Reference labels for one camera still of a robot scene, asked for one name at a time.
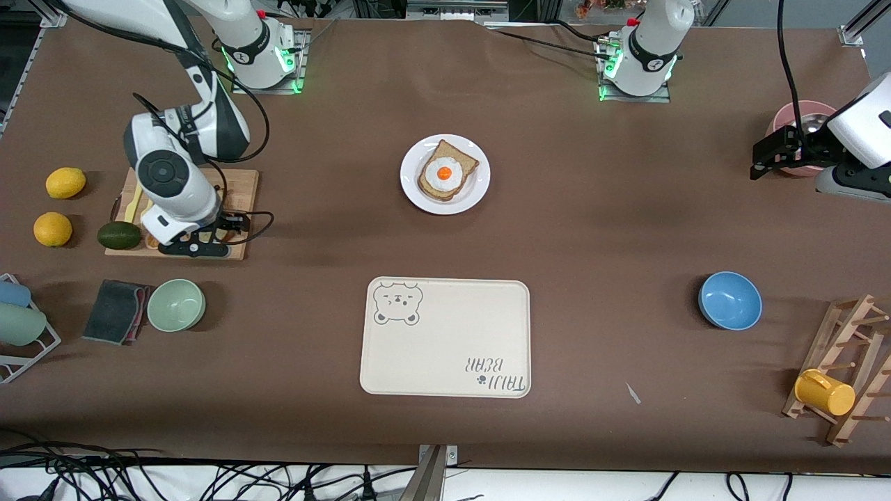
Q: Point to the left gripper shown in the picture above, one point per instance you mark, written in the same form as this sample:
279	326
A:
811	147

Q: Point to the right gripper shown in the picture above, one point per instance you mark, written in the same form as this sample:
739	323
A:
221	226

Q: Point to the white round plate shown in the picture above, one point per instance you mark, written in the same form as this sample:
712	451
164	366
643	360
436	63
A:
418	195

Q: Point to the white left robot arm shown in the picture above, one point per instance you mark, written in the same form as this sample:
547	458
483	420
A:
647	49

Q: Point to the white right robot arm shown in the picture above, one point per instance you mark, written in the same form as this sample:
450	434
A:
174	191

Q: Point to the pink bowl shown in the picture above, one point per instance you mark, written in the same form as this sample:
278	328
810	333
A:
779	125

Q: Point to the wooden cutting board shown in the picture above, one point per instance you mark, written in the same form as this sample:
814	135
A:
243	188

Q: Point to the orange slice toy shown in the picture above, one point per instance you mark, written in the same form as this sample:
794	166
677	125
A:
151	243

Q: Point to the light green bowl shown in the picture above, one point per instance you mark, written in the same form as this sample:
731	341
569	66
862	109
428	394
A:
175	305

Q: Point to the yellow plastic knife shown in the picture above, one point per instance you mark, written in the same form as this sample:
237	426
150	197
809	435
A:
133	205

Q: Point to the dark green avocado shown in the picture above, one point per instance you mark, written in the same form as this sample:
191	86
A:
118	235

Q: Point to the pink folded cloth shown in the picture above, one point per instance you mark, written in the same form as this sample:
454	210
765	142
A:
143	313

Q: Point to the dark grey folded cloth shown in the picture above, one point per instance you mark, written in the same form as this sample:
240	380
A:
111	311

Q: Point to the yellow lemon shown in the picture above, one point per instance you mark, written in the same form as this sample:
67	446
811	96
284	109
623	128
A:
65	183
53	229

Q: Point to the blue bowl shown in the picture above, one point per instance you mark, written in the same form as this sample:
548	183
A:
729	300

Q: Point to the wooden peg rack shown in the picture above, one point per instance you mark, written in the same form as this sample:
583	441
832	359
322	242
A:
846	327

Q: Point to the light blue cup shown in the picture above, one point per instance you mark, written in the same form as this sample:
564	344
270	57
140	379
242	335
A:
12	293

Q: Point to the pale green cup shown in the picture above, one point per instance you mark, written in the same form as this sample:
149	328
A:
21	325

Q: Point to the fried egg toy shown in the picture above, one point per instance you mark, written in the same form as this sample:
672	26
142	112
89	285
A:
444	174

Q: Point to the yellow mug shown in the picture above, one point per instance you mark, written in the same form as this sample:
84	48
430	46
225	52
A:
825	393

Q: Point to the cream bear print tray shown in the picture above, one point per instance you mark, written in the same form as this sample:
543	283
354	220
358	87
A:
445	348

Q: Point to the grey tape scrap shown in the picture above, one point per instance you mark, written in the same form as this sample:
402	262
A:
633	393

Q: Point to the grey background box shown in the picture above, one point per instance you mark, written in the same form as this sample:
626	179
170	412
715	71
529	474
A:
452	10

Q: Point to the aluminium frame profile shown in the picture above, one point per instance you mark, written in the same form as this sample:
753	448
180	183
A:
52	15
863	21

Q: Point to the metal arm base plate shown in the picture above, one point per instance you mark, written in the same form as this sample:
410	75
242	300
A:
301	69
658	97

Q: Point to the metal table edge bracket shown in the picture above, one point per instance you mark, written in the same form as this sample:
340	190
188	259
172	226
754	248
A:
431	480

